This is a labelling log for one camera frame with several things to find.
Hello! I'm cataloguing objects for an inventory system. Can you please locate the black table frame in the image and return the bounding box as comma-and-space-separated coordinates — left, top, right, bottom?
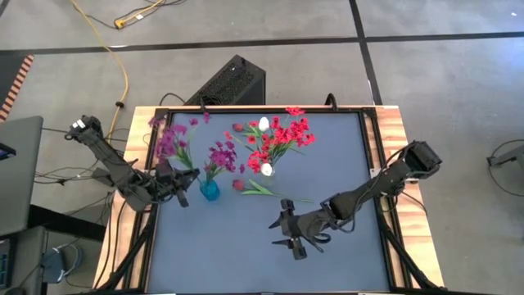
97, 105, 443, 295

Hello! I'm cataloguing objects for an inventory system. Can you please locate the dark grey cabinet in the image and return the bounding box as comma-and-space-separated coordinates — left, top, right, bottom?
0, 226, 48, 295

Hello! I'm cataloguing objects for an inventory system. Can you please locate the grey metal stand foot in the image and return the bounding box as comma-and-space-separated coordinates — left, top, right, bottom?
486, 143, 524, 167

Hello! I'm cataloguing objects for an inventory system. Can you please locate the black device blue screen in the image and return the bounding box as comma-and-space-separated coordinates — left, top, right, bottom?
0, 142, 17, 161

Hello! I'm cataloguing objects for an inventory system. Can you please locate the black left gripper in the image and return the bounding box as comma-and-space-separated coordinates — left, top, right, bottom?
155, 160, 201, 208

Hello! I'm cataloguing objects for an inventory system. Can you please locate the black floor beam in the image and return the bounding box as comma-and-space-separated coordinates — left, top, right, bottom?
26, 204, 107, 243

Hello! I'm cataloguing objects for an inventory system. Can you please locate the red artificial flower bunch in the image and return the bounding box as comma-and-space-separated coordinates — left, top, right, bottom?
268, 106, 317, 173
223, 129, 283, 175

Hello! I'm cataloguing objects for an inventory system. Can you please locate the red tulip stem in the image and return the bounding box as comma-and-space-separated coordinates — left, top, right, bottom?
231, 179, 315, 205
232, 122, 306, 157

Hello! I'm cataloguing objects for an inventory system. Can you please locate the purple artificial flower bunch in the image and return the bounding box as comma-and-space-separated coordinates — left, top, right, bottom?
147, 111, 212, 184
202, 138, 246, 184

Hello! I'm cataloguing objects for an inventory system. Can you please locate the black computer tower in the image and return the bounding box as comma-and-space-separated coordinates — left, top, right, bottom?
183, 54, 267, 107

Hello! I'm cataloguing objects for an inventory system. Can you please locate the blue glass vase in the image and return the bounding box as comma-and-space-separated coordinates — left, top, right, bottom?
199, 179, 221, 202

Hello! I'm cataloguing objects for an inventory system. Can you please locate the yellow power cable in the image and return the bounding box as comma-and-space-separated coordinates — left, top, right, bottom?
69, 0, 167, 144

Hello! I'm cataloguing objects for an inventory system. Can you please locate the orange striped black mat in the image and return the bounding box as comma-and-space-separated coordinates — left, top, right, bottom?
0, 54, 36, 122

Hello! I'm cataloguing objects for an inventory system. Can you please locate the grey laptop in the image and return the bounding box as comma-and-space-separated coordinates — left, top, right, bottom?
0, 116, 44, 238

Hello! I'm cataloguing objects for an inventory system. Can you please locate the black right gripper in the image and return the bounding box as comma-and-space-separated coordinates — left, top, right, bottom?
268, 198, 333, 261

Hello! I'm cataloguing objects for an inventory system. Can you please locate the grey round device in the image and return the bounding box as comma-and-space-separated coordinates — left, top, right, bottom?
40, 243, 83, 284

